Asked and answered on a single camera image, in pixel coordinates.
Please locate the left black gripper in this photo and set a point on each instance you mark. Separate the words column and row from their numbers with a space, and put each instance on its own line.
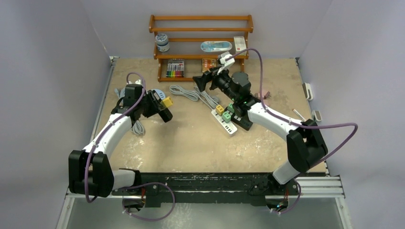
column 155, row 106

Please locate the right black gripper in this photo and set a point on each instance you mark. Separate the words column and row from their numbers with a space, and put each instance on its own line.
column 210, row 76

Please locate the round blue power socket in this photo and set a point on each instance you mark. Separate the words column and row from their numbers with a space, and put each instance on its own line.
column 159, row 93

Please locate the yellow plug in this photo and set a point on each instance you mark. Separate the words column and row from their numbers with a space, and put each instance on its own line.
column 167, row 102
column 219, row 110

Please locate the black power strip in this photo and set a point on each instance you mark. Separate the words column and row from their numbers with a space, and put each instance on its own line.
column 165, row 115
column 241, row 121

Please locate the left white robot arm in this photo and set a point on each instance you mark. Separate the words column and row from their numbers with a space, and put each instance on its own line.
column 90, row 172

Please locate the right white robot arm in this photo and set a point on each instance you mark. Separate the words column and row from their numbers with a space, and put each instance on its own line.
column 305, row 144

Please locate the green plug upper black strip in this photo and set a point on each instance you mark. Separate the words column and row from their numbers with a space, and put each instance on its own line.
column 230, row 108

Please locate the yellow plug on white strip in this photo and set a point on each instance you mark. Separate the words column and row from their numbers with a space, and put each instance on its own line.
column 219, row 110

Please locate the green plug on white strip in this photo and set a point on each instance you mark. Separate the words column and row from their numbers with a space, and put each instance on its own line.
column 226, row 117

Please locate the small orange book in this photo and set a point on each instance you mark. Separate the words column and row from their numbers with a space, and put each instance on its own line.
column 208, row 63

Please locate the blue packaged toothbrush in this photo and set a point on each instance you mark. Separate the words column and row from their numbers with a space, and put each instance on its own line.
column 216, row 46

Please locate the pack of coloured markers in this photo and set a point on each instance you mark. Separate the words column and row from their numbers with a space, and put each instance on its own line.
column 175, row 68

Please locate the white green box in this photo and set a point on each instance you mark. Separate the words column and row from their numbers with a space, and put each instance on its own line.
column 239, row 44

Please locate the wooden shelf rack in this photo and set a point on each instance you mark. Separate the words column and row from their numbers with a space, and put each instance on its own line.
column 194, row 34

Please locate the white power strip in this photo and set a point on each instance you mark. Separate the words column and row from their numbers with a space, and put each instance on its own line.
column 230, row 128

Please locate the blue white round tin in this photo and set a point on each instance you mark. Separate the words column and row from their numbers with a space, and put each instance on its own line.
column 162, row 42

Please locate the orange white marker pen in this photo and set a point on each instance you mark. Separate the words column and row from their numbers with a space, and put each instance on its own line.
column 301, row 117

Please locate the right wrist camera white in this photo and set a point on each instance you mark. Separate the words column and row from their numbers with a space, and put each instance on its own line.
column 225, row 60

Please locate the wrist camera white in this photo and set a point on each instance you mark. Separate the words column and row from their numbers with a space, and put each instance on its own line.
column 139, row 82
column 225, row 60

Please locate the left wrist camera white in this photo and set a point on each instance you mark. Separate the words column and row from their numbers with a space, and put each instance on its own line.
column 139, row 82

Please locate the coiled grey cable round socket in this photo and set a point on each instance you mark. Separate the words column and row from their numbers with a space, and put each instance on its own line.
column 120, row 92

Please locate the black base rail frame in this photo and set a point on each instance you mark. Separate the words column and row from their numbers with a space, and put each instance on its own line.
column 256, row 189

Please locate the white wall bracket upper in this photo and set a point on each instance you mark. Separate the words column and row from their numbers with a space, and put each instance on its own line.
column 308, row 91

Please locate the white wall bracket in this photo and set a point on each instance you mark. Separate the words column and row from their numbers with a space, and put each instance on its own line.
column 316, row 115
column 308, row 91

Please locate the white wall bracket lower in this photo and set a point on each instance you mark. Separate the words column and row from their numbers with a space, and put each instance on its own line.
column 316, row 115

